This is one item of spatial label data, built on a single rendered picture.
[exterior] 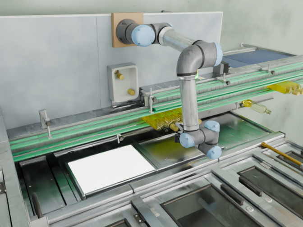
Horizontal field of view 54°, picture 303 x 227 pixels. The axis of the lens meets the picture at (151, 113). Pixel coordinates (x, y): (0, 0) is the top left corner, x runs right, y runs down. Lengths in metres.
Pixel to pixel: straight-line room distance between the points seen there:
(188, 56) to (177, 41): 0.25
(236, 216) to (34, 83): 1.28
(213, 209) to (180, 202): 0.16
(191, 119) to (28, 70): 0.94
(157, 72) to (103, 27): 0.50
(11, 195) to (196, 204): 0.85
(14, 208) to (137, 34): 1.08
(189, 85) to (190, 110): 0.12
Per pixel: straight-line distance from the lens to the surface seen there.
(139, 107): 1.94
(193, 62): 1.37
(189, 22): 2.16
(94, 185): 1.57
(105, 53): 1.89
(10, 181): 1.11
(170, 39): 1.66
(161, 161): 1.72
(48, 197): 1.62
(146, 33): 1.69
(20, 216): 0.95
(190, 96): 1.39
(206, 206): 1.51
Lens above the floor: 2.48
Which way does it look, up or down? 53 degrees down
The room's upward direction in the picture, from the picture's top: 126 degrees clockwise
